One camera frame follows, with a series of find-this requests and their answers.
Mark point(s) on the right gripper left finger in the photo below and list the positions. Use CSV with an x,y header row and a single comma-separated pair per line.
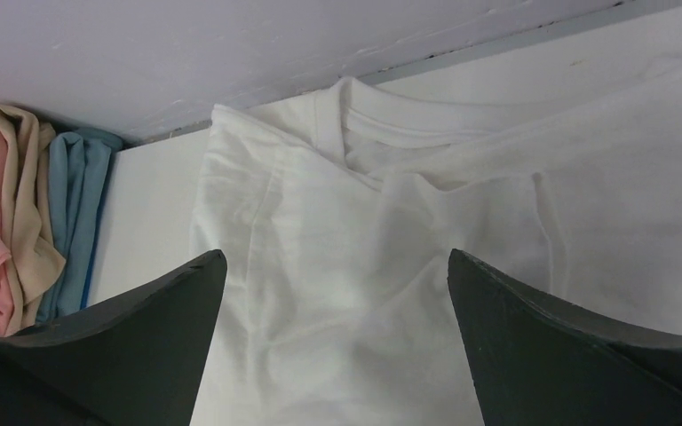
x,y
134,359

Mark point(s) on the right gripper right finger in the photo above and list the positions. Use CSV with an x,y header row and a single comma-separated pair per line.
x,y
536,359

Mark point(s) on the white t shirt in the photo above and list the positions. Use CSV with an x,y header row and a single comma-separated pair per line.
x,y
337,212

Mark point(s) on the blue folded t shirt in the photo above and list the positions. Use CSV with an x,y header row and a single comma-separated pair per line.
x,y
79,163

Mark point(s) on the beige folded t shirt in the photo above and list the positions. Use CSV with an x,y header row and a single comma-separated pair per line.
x,y
35,264

